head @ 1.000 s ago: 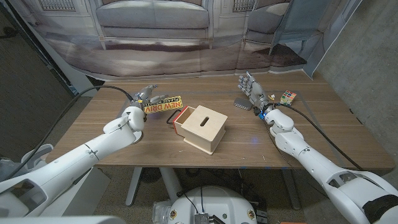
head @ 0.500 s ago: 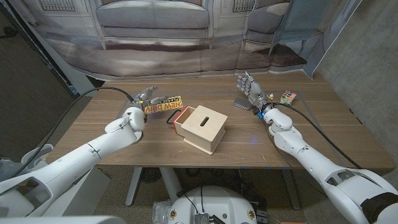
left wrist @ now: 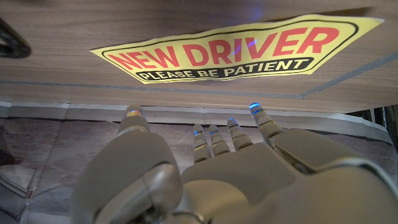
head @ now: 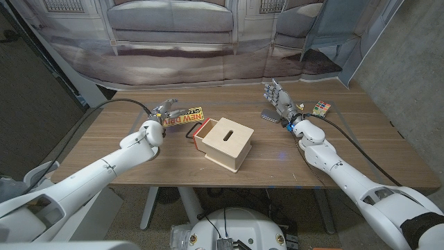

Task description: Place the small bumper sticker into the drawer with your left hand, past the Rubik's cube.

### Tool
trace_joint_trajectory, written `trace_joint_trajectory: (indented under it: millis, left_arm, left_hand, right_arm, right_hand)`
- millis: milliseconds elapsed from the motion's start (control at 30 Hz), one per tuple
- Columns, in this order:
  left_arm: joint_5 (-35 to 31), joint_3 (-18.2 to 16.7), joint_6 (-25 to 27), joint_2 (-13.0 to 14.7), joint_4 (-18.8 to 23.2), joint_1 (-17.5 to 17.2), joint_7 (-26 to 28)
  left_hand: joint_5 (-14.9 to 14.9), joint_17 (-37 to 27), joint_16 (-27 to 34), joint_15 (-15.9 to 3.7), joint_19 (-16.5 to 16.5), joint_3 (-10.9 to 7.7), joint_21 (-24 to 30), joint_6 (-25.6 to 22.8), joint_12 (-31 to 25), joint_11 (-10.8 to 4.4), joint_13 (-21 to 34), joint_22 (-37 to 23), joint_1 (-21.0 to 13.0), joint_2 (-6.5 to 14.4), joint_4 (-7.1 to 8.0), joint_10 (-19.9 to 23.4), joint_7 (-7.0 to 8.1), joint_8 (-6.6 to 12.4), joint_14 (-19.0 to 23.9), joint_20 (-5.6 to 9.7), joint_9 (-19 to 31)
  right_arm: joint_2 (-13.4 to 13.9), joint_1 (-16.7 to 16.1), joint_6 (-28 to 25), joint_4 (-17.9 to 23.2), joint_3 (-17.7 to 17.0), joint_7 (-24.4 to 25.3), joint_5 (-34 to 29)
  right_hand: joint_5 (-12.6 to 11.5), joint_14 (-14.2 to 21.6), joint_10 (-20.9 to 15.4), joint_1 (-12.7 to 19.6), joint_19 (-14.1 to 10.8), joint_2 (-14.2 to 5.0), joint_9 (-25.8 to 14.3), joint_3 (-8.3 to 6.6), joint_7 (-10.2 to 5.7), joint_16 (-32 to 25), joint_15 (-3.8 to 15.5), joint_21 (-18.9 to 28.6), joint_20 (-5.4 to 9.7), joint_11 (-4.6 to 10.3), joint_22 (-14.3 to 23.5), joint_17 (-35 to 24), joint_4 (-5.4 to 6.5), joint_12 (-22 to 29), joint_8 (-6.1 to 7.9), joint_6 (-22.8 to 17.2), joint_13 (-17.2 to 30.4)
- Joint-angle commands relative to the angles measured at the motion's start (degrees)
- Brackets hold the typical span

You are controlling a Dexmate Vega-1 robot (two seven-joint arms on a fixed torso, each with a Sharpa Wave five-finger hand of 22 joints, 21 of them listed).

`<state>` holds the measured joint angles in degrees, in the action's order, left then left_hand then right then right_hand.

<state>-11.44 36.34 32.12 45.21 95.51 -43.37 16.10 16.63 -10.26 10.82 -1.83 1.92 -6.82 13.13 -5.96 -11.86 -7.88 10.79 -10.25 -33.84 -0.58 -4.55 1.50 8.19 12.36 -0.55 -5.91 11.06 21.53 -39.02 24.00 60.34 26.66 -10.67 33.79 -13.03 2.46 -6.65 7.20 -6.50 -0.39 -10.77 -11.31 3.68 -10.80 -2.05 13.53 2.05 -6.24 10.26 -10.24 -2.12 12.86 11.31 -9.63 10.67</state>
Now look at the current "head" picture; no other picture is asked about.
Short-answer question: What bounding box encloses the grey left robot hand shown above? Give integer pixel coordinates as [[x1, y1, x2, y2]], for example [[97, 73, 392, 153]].
[[147, 99, 188, 126]]

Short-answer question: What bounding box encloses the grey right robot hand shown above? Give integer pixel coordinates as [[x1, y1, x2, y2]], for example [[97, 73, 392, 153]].
[[263, 78, 303, 128]]

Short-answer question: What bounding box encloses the yellow new driver bumper sticker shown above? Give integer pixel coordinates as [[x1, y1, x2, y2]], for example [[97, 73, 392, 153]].
[[162, 106, 205, 128]]

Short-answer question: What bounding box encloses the Rubik's cube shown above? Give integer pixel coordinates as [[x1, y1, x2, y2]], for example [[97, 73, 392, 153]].
[[311, 100, 332, 118]]

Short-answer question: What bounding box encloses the wooden drawer with red front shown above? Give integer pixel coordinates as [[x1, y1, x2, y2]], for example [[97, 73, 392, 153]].
[[185, 117, 219, 151]]

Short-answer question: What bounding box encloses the grey metal tin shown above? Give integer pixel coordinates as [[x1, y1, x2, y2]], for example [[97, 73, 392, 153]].
[[260, 108, 282, 124]]

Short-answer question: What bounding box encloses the printed sofa room backdrop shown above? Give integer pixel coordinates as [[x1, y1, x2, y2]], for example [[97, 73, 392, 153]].
[[8, 0, 405, 91]]

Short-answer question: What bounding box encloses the wooden box with slot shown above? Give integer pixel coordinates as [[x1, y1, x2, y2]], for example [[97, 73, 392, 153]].
[[200, 117, 255, 174]]

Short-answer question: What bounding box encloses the black round floor object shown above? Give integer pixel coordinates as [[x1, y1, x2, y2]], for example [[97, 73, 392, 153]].
[[156, 187, 181, 205]]

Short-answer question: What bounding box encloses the white thick table leg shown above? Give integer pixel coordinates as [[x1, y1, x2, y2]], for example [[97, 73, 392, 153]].
[[177, 186, 205, 226]]

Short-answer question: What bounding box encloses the white slanted table leg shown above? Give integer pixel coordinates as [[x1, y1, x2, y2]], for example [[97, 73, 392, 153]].
[[139, 186, 160, 231]]

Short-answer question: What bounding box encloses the grey table leg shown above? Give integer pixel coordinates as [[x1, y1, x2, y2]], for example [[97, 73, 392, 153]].
[[314, 189, 336, 235]]

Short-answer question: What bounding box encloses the clear plastic container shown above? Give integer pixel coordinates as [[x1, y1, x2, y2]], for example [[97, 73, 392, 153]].
[[169, 224, 194, 250]]

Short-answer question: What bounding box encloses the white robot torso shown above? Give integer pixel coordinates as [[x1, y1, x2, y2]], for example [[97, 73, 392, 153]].
[[187, 207, 288, 250]]

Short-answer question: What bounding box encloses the white office chair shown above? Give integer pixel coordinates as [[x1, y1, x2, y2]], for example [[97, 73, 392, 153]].
[[23, 160, 60, 194]]

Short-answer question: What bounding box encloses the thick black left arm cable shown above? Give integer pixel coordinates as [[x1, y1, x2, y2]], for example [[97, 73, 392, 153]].
[[22, 97, 153, 197]]

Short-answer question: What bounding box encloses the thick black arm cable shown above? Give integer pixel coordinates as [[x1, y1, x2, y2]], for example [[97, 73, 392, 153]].
[[304, 112, 403, 188], [22, 97, 153, 197]]

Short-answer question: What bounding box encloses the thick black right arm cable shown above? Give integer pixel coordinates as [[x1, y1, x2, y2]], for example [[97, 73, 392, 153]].
[[304, 112, 403, 188]]

